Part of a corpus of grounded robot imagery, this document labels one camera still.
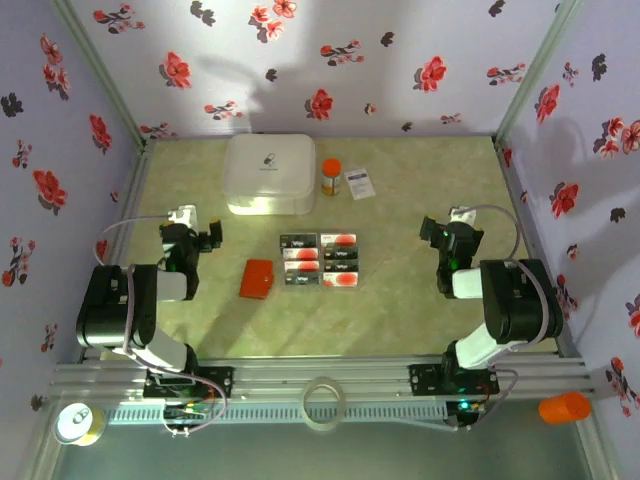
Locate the red card holder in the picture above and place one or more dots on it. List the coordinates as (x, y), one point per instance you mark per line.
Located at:
(256, 279)

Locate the black credit card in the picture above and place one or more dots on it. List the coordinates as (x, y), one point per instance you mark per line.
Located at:
(299, 240)
(341, 265)
(341, 253)
(301, 279)

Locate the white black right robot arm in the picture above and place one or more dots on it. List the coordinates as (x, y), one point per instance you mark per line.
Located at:
(520, 305)

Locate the white medicine box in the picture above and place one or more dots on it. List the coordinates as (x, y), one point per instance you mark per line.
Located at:
(270, 170)

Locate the white paper sachet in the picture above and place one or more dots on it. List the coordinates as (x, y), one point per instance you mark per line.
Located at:
(361, 184)

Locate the orange-lid pill bottle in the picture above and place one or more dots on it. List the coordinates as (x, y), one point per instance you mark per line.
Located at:
(331, 177)

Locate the green circuit board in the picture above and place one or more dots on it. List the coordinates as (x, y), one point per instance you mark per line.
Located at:
(467, 409)
(186, 412)

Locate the clear tape roll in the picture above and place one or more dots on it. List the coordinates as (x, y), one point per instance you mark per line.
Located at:
(304, 404)

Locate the orange plastic cup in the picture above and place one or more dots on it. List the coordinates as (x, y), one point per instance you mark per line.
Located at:
(565, 407)

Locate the yellow drink can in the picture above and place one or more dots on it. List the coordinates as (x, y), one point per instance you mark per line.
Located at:
(75, 422)

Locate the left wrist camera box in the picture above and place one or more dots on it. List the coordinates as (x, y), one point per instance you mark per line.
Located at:
(181, 215)

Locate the aluminium side rail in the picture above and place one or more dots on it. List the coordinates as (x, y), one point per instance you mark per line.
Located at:
(131, 200)
(511, 180)

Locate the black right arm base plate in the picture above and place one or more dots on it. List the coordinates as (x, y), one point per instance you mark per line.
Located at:
(422, 380)

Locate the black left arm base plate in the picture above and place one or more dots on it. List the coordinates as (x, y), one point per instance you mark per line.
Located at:
(220, 380)

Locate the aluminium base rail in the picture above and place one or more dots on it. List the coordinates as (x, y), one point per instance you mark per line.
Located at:
(320, 367)

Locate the aluminium frame post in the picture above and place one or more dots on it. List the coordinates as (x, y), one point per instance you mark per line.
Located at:
(542, 60)
(100, 70)

